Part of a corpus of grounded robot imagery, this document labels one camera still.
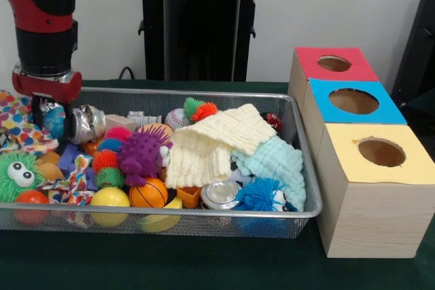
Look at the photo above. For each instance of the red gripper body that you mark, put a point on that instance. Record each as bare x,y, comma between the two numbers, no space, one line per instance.
51,88

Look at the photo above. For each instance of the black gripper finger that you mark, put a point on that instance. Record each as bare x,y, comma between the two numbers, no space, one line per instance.
69,122
37,110

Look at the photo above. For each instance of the dented silver can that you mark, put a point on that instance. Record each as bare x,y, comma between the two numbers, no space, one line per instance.
88,123

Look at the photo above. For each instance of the colourful spotted cloth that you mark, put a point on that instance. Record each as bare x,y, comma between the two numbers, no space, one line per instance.
73,184
20,133

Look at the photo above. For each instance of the cream waffle cloth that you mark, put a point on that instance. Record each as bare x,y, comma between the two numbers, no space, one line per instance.
197,154

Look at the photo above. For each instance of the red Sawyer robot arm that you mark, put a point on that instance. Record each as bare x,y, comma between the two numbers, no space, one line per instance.
44,49

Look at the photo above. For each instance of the wooden box with three holes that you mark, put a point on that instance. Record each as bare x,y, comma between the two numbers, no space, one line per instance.
374,222

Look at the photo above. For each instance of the blue green globe ball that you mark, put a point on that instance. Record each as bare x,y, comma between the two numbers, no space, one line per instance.
54,122

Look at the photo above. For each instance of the tan plush teddy bear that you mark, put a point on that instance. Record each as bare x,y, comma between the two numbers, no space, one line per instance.
51,169

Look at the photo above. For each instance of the green fuzzy toy with eyes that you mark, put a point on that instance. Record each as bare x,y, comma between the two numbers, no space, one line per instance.
13,174

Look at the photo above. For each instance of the purple spiky hedgehog toy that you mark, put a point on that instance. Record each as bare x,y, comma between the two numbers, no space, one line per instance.
142,154

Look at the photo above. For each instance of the orange toy basketball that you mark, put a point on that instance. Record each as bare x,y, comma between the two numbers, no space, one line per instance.
149,195

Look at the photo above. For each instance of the dark green table cloth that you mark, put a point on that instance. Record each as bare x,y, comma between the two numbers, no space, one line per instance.
425,100
170,263

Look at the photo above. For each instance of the blue fuzzy toy with eyes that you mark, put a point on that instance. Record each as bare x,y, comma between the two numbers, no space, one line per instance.
258,195

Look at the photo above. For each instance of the mint waffle cloth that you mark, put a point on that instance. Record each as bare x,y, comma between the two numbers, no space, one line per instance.
282,167

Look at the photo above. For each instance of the black upright panel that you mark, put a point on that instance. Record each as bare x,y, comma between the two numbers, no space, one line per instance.
418,49

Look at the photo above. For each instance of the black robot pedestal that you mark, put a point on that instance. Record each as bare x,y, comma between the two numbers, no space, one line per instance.
204,38

